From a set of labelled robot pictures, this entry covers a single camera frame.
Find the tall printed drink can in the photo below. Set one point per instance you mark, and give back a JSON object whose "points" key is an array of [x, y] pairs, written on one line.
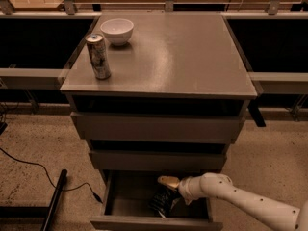
{"points": [[98, 56]]}

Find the grey middle drawer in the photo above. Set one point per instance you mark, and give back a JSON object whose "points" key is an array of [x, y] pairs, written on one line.
{"points": [[150, 161]]}

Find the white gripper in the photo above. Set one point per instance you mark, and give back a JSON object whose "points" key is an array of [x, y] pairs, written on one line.
{"points": [[185, 189]]}

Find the black metal stand leg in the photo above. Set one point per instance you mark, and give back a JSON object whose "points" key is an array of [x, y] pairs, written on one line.
{"points": [[46, 213]]}

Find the white ceramic bowl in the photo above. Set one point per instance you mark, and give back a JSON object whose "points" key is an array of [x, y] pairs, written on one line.
{"points": [[117, 31]]}

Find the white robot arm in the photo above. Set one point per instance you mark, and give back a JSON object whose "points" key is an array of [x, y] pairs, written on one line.
{"points": [[275, 215]]}

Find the blue chip bag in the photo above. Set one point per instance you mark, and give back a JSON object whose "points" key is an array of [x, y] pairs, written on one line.
{"points": [[163, 201]]}

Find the grey open bottom drawer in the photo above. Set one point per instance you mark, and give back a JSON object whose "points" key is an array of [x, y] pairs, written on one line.
{"points": [[126, 207]]}

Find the grey drawer cabinet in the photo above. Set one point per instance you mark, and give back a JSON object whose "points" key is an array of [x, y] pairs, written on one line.
{"points": [[175, 64]]}

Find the grey top drawer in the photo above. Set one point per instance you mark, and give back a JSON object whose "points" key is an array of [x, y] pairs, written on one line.
{"points": [[107, 127]]}

